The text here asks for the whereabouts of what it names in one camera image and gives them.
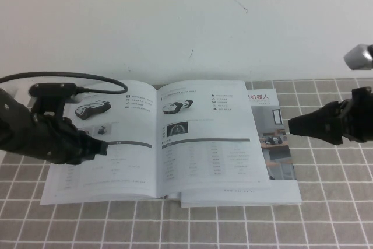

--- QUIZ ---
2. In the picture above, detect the closed book with photo cover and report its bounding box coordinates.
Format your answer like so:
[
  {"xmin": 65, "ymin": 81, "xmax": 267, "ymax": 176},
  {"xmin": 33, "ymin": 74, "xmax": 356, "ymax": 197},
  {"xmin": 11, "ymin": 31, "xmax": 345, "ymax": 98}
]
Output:
[{"xmin": 178, "ymin": 87, "xmax": 302, "ymax": 209}]

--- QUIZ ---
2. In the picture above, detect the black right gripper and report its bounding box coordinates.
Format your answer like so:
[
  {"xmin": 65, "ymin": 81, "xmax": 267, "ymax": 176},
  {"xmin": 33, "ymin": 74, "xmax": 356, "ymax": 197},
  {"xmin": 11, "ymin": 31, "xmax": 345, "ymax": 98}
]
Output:
[{"xmin": 289, "ymin": 86, "xmax": 373, "ymax": 145}]

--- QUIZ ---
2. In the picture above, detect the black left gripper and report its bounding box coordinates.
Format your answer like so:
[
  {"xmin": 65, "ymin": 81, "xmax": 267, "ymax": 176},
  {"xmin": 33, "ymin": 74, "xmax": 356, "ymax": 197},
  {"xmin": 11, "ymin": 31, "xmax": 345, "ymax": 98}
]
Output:
[{"xmin": 28, "ymin": 111, "xmax": 110, "ymax": 166}]

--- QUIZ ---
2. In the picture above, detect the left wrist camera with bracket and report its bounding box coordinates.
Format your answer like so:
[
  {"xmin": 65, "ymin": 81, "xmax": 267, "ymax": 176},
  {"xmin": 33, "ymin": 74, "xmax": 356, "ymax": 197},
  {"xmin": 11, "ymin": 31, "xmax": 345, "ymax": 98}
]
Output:
[{"xmin": 29, "ymin": 82, "xmax": 80, "ymax": 116}]

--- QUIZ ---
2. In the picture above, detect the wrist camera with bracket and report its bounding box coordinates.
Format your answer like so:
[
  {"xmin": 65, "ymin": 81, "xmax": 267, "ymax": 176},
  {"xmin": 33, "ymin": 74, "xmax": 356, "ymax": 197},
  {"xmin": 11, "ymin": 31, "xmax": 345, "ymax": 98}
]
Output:
[
  {"xmin": 343, "ymin": 43, "xmax": 373, "ymax": 71},
  {"xmin": 29, "ymin": 82, "xmax": 80, "ymax": 116}
]

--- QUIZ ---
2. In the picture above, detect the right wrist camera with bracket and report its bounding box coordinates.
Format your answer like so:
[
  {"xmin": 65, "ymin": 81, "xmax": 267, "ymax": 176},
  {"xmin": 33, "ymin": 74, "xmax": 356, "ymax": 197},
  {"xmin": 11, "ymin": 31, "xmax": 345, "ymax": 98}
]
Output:
[{"xmin": 343, "ymin": 43, "xmax": 373, "ymax": 71}]

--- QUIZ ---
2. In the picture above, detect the grey checkered tablecloth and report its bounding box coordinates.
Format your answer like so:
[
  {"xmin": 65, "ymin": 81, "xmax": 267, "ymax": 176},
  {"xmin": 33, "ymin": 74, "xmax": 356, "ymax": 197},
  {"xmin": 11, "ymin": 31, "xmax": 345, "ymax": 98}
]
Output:
[{"xmin": 0, "ymin": 77, "xmax": 373, "ymax": 249}]

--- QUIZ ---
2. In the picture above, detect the white product catalogue book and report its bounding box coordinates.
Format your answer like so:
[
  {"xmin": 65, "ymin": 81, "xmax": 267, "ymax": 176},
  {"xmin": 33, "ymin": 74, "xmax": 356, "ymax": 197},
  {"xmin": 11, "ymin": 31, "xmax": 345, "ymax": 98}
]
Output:
[{"xmin": 40, "ymin": 79, "xmax": 272, "ymax": 206}]

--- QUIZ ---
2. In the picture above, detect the black left camera cable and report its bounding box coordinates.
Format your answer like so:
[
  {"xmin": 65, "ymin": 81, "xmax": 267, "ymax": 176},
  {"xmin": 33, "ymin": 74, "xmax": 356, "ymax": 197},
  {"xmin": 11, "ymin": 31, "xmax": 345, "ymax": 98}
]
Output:
[{"xmin": 0, "ymin": 71, "xmax": 129, "ymax": 96}]

